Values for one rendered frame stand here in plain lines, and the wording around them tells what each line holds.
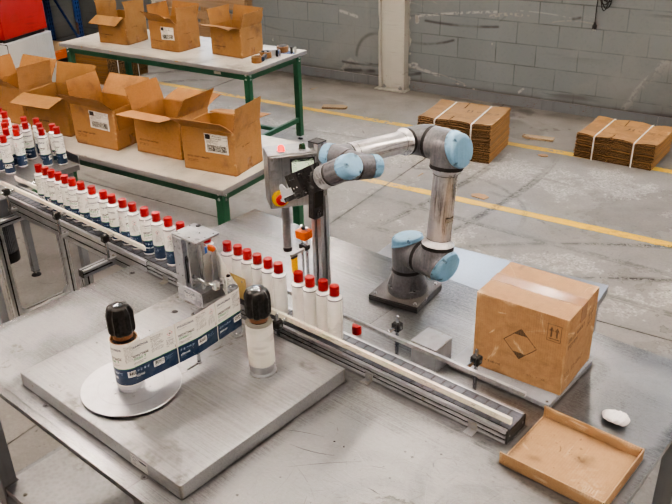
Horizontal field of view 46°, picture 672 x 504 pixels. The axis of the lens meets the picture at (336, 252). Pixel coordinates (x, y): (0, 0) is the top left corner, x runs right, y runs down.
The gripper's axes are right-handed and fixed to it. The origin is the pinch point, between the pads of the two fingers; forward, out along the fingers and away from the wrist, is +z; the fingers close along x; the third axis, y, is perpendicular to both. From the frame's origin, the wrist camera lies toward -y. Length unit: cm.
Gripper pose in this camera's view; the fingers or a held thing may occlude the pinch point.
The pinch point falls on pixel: (284, 201)
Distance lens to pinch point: 259.7
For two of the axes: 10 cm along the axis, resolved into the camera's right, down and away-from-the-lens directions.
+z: -6.5, 2.1, 7.3
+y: -4.0, -9.1, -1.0
